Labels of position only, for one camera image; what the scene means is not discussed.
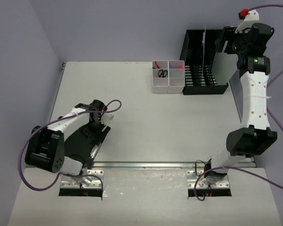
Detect left white divided organizer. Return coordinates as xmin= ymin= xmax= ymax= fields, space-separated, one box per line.
xmin=152 ymin=60 xmax=169 ymax=94

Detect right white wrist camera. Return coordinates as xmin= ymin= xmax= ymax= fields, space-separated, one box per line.
xmin=235 ymin=9 xmax=259 ymax=33

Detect black clipboard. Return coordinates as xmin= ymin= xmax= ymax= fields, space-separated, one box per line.
xmin=65 ymin=126 xmax=104 ymax=168

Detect metal mounting plate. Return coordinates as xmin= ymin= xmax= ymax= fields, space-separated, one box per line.
xmin=186 ymin=169 xmax=229 ymax=189
xmin=60 ymin=169 xmax=104 ymax=189

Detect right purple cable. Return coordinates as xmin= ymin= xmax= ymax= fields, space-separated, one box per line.
xmin=193 ymin=4 xmax=283 ymax=202

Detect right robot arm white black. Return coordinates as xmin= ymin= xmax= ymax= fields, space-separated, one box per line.
xmin=201 ymin=23 xmax=277 ymax=185

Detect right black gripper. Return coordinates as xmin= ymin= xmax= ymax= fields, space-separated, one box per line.
xmin=217 ymin=27 xmax=253 ymax=58

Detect black handled scissors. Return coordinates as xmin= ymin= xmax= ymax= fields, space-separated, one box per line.
xmin=158 ymin=69 xmax=168 ymax=78

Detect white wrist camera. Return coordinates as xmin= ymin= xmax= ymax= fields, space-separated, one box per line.
xmin=235 ymin=9 xmax=259 ymax=33
xmin=99 ymin=106 xmax=114 ymax=124

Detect right white divided organizer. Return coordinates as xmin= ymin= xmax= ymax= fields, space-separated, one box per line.
xmin=168 ymin=60 xmax=185 ymax=94

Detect black mesh file rack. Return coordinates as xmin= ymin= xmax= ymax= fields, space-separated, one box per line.
xmin=180 ymin=29 xmax=228 ymax=95

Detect white divided organizer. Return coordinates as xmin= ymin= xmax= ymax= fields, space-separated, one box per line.
xmin=152 ymin=60 xmax=169 ymax=94
xmin=168 ymin=60 xmax=185 ymax=94

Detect aluminium rail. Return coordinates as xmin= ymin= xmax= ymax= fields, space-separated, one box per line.
xmin=91 ymin=161 xmax=195 ymax=169

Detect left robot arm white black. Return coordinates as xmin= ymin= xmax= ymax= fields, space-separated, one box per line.
xmin=25 ymin=100 xmax=110 ymax=185

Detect blue clipboard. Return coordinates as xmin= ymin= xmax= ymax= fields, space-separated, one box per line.
xmin=201 ymin=25 xmax=207 ymax=79

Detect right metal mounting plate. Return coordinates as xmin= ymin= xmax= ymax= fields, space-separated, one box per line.
xmin=186 ymin=169 xmax=229 ymax=189

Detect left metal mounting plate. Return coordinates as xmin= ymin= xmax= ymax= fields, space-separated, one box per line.
xmin=60 ymin=169 xmax=104 ymax=189

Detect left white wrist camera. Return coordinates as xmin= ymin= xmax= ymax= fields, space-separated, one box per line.
xmin=99 ymin=106 xmax=114 ymax=124

